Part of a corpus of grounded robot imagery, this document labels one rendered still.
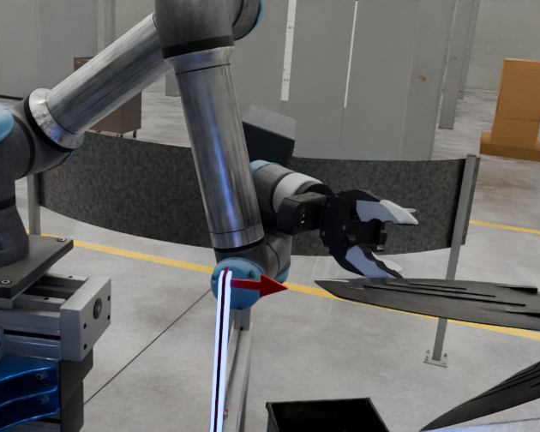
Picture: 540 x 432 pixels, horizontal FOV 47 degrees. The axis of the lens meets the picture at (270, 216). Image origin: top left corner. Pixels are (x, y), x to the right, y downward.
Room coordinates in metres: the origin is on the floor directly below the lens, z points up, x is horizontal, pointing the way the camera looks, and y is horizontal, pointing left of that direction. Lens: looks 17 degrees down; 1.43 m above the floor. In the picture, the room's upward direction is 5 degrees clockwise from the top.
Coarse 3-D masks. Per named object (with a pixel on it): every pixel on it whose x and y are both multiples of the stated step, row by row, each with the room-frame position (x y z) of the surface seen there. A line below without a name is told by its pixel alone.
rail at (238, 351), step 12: (252, 324) 1.11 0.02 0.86; (240, 336) 1.08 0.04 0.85; (228, 348) 1.01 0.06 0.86; (240, 348) 1.01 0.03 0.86; (228, 360) 0.97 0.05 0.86; (240, 360) 0.97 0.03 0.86; (228, 372) 0.93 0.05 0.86; (240, 372) 0.93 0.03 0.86; (228, 384) 0.91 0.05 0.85; (240, 384) 0.90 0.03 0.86; (228, 396) 0.88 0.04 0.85; (240, 396) 0.86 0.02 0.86; (228, 408) 0.83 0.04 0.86; (240, 408) 0.88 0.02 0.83; (228, 420) 0.80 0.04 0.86; (240, 420) 0.90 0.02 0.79
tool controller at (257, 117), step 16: (256, 112) 1.29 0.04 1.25; (272, 112) 1.37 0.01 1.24; (256, 128) 1.14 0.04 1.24; (272, 128) 1.17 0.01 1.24; (288, 128) 1.24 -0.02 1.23; (256, 144) 1.14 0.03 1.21; (272, 144) 1.14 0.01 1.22; (288, 144) 1.14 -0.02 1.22; (272, 160) 1.14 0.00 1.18; (288, 160) 1.15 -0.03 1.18
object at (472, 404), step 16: (528, 368) 0.72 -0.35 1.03; (512, 384) 0.70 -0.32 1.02; (528, 384) 0.66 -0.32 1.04; (480, 400) 0.71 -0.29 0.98; (496, 400) 0.67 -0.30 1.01; (512, 400) 0.65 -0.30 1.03; (528, 400) 0.62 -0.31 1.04; (448, 416) 0.72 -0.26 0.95; (464, 416) 0.69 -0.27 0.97; (480, 416) 0.66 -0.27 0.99
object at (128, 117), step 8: (80, 64) 7.15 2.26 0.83; (136, 96) 7.33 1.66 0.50; (128, 104) 7.13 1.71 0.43; (136, 104) 7.34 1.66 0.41; (112, 112) 7.05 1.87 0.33; (120, 112) 7.03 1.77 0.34; (128, 112) 7.13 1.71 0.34; (136, 112) 7.34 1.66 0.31; (104, 120) 7.08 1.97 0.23; (112, 120) 7.05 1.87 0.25; (120, 120) 7.03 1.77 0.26; (128, 120) 7.13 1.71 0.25; (136, 120) 7.34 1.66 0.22; (96, 128) 7.10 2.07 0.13; (104, 128) 7.08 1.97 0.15; (112, 128) 7.05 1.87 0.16; (120, 128) 7.03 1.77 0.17; (128, 128) 7.14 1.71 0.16; (136, 128) 7.34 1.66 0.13; (120, 136) 7.06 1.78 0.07
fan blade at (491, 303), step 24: (336, 288) 0.51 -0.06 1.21; (384, 288) 0.55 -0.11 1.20; (408, 288) 0.56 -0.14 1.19; (432, 288) 0.57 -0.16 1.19; (456, 288) 0.57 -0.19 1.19; (480, 288) 0.58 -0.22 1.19; (504, 288) 0.59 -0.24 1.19; (528, 288) 0.59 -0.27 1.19; (408, 312) 0.48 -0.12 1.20; (432, 312) 0.49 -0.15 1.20; (456, 312) 0.50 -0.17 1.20; (480, 312) 0.52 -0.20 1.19; (504, 312) 0.52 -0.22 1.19; (528, 312) 0.53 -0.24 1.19
